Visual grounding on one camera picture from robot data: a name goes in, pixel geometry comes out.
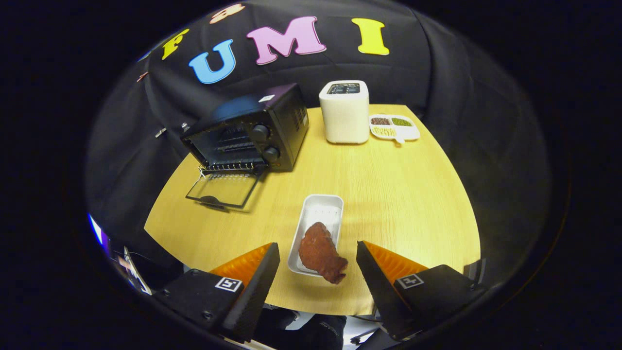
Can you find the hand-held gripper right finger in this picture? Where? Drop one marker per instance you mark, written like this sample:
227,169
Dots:
379,291

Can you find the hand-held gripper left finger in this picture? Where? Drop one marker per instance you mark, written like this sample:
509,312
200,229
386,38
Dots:
255,291

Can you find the brown meat piece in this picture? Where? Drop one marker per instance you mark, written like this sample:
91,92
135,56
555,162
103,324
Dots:
318,253

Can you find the black toaster oven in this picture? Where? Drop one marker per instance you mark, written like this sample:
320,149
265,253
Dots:
286,121

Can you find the white pop-up toaster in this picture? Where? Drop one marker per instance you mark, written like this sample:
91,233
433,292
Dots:
345,119

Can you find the white rectangular tray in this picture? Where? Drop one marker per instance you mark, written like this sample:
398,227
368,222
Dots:
321,209

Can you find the white divided dish with beans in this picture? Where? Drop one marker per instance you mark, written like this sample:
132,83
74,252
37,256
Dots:
406,132

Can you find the glowing blue screen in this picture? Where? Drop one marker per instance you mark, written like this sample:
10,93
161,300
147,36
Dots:
96,228

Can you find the red clothes peg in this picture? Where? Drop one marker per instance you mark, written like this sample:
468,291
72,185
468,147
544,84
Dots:
142,76

